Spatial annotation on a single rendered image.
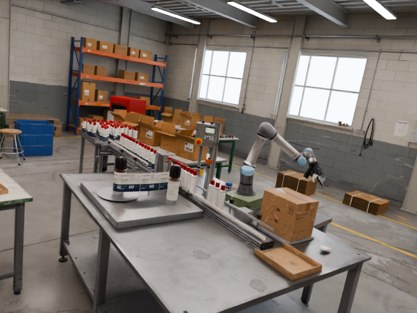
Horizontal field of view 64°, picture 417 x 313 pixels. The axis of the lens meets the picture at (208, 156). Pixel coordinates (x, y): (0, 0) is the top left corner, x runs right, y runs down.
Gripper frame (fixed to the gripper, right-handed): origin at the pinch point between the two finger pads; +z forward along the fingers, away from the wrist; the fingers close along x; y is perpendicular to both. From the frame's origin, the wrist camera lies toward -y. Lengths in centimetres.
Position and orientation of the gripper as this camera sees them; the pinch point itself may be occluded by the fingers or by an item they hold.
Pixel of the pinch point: (318, 184)
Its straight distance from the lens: 300.9
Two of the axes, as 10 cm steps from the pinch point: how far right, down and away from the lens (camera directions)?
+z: 1.5, 8.3, -5.3
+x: 7.3, 2.7, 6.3
